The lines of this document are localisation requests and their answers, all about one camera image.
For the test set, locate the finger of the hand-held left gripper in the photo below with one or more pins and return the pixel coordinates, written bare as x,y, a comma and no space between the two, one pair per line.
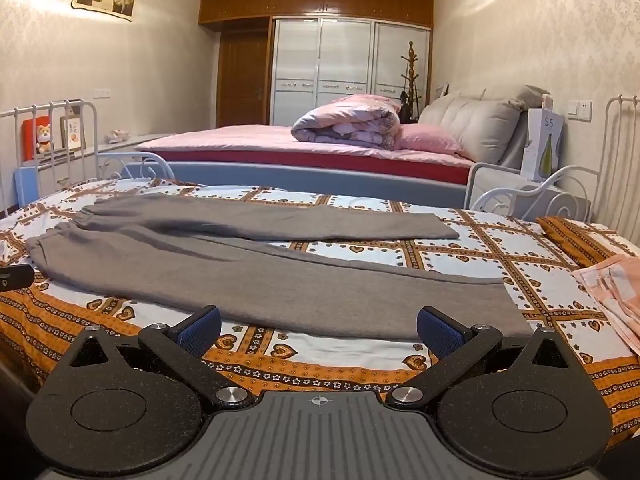
17,277

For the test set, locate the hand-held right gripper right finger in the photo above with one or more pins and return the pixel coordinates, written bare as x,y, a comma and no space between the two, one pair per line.
435,332

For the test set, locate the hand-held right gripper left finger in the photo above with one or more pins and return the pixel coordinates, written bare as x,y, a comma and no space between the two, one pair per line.
202,332

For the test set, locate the grey pants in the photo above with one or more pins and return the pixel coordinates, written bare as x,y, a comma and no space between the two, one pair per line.
250,280

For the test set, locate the light blue box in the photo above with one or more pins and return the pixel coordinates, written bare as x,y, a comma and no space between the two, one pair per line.
26,185

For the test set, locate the orange heart-patterned bedsheet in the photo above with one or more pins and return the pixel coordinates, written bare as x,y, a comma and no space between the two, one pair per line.
500,260

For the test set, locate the orange plush toy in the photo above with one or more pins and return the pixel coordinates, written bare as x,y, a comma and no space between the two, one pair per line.
44,137

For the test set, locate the red box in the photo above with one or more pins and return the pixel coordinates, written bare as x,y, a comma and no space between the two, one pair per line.
27,135

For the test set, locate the white nightstand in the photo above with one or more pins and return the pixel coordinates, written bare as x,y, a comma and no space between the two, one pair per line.
500,177

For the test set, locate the orange patterned pillow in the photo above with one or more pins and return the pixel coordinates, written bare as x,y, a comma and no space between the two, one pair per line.
575,237

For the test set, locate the small pink cloth bundle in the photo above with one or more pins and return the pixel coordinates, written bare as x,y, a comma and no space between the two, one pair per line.
119,135

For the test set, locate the peach folded blanket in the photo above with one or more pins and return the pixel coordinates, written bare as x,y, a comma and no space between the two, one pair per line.
615,290

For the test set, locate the pink pillow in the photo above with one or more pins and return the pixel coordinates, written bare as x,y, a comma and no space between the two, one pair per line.
425,137

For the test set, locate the bed with pink sheet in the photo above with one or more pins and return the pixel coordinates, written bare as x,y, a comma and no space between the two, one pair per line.
240,137

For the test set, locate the white box with bottle print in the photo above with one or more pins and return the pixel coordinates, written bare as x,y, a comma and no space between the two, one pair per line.
542,145

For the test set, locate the beige padded headboard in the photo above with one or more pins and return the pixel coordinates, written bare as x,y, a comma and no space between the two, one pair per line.
475,120

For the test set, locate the pink and grey folded quilt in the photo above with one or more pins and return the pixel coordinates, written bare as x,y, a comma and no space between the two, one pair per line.
345,122

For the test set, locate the brown wooden door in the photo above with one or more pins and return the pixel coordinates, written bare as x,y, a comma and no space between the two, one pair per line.
242,75

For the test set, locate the wooden coat rack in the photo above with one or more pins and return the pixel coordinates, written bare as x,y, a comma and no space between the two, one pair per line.
411,60

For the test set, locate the wooden wardrobe with white doors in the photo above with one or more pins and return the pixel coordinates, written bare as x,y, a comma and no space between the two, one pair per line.
345,55

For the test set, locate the small picture frame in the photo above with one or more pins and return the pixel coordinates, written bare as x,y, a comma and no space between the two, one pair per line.
73,132

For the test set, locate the white wall outlet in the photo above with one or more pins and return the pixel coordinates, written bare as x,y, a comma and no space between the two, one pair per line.
101,92

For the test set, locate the white metal bed frame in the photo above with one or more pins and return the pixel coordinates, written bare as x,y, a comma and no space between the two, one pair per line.
610,160

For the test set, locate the white wall switch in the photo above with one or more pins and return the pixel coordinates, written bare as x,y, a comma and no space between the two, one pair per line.
581,110

